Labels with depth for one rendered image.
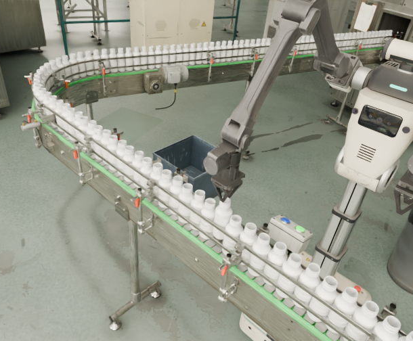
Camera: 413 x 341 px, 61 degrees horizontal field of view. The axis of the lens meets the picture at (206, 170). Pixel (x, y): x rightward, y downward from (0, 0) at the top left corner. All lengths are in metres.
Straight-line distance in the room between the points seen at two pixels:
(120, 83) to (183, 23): 2.81
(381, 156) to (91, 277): 1.89
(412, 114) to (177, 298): 1.70
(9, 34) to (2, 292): 4.52
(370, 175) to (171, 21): 4.28
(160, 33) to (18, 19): 2.23
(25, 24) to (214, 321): 5.34
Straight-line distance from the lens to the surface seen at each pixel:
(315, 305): 1.16
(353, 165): 1.55
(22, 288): 2.60
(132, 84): 2.85
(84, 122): 1.77
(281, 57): 1.05
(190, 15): 5.51
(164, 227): 1.46
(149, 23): 5.27
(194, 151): 2.11
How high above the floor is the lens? 1.96
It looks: 35 degrees down
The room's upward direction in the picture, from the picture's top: 6 degrees clockwise
